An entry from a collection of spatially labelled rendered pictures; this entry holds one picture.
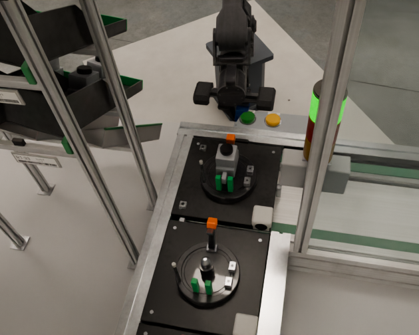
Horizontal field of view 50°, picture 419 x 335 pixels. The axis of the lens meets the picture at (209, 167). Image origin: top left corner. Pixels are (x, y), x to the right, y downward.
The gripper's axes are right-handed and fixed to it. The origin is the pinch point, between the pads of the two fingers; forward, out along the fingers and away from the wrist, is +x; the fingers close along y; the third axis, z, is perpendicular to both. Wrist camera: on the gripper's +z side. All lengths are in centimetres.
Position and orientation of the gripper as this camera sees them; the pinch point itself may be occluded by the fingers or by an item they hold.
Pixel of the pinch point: (235, 110)
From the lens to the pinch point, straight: 108.4
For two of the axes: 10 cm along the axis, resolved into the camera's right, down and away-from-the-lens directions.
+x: 0.7, 5.8, 8.1
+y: -9.8, -1.2, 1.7
